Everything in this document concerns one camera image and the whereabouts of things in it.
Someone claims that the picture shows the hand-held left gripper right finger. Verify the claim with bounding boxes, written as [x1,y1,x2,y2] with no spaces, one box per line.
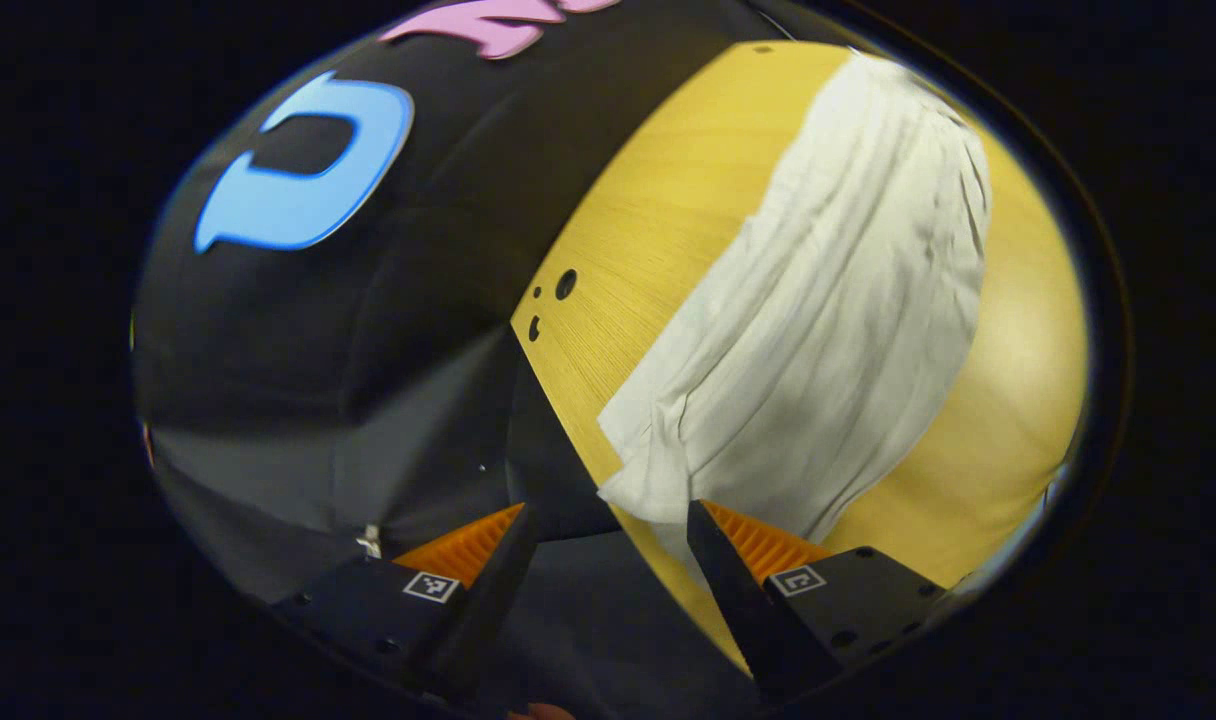
[685,499,956,703]

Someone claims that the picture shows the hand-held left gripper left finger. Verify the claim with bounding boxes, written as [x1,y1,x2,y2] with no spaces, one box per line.
[268,502,540,707]

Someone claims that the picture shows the white jeans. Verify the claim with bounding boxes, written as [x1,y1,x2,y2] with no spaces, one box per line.
[596,52,994,561]

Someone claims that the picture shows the black backdrop cloth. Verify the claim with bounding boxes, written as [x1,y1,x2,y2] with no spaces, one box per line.
[133,0,769,720]

